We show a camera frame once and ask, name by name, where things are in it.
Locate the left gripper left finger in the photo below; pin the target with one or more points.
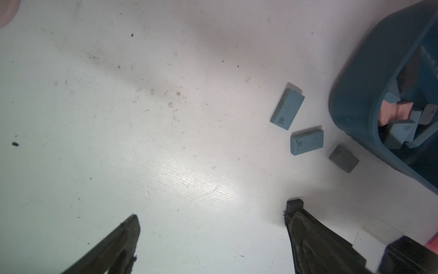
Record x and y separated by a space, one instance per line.
115 254

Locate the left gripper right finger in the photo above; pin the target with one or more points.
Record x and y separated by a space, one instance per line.
318 250

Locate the grey eraser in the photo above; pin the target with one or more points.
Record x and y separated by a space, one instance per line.
344 159

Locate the blue eraser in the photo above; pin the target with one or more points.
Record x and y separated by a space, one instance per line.
397 132
287 109
306 142

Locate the black eraser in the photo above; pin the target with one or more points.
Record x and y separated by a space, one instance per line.
293 206

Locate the pink eraser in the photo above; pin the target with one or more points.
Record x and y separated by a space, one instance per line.
387 113
403 110

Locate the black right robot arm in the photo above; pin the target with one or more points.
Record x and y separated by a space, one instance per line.
388 251

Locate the teal plastic storage box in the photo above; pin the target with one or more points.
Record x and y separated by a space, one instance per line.
402 48

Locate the pink pen holder cup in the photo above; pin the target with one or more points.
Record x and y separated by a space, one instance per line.
8 10

